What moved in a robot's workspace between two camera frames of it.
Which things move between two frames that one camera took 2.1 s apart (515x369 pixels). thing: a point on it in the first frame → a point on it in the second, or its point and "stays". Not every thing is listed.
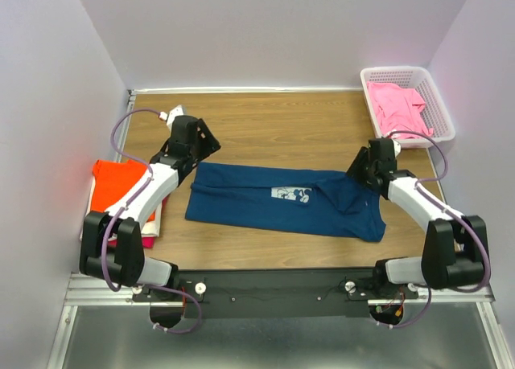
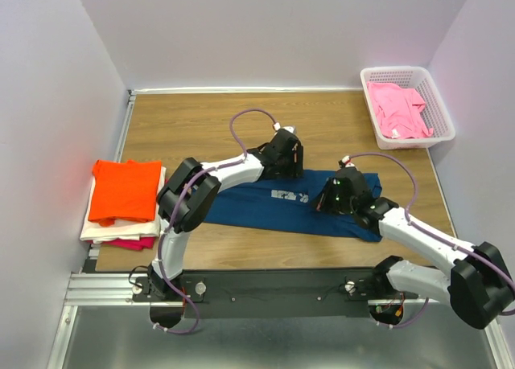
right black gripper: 362,157 → 323,203
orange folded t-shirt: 113,179 stays
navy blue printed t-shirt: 315,202 stays
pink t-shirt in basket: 397,109 stays
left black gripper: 209,143 → 295,170
